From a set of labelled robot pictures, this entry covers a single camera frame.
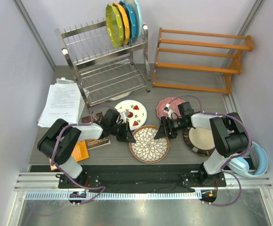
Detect light blue headphones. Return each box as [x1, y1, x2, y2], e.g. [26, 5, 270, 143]
[227, 141, 269, 178]

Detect stack of white papers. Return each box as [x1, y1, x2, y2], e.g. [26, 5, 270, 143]
[38, 78, 85, 128]

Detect blue dotted plate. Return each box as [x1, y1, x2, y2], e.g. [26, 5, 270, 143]
[119, 0, 138, 44]

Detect dark rimmed cream plate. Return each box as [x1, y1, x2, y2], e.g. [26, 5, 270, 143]
[182, 128, 215, 156]

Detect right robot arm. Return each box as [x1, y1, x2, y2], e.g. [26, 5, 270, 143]
[154, 102, 251, 186]

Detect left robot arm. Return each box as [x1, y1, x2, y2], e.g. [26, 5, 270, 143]
[37, 108, 136, 188]

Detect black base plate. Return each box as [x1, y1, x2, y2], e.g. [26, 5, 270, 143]
[56, 164, 226, 194]

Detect steel dish rack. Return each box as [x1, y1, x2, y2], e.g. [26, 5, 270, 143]
[55, 21, 152, 108]

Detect pink dotted plate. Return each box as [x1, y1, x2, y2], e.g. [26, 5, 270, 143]
[157, 97, 185, 119]

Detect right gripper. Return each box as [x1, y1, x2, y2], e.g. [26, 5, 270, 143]
[155, 116, 188, 141]

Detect purple cable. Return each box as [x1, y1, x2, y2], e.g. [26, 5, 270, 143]
[49, 105, 115, 205]
[169, 95, 252, 207]

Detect orange plate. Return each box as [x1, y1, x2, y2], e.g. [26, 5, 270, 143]
[113, 2, 130, 46]

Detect orange booklet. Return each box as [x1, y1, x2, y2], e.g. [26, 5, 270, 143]
[50, 140, 90, 171]

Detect white strawberry plate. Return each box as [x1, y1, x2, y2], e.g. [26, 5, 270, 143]
[115, 100, 148, 131]

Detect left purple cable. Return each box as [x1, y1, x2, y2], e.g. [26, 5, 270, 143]
[49, 105, 115, 205]

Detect light blue plate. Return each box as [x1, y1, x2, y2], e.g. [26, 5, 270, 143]
[125, 0, 143, 40]

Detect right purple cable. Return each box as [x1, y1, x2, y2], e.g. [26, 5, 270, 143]
[169, 95, 252, 207]

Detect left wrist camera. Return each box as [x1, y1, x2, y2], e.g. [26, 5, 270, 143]
[120, 110, 133, 120]

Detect orange wooden shelf rack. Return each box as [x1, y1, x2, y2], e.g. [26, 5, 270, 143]
[152, 28, 254, 94]

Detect dark paperback book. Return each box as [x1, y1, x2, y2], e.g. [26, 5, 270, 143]
[82, 112, 111, 150]

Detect brown floral pattern plate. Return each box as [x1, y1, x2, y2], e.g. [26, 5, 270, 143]
[129, 125, 170, 163]

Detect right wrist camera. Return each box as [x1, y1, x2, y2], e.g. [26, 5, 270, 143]
[163, 103, 174, 114]

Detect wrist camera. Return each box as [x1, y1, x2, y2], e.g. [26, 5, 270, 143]
[163, 103, 174, 114]
[120, 110, 133, 120]

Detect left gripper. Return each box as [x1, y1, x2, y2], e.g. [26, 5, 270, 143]
[109, 121, 136, 143]

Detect green plate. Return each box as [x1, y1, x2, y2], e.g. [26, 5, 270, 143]
[106, 4, 124, 48]

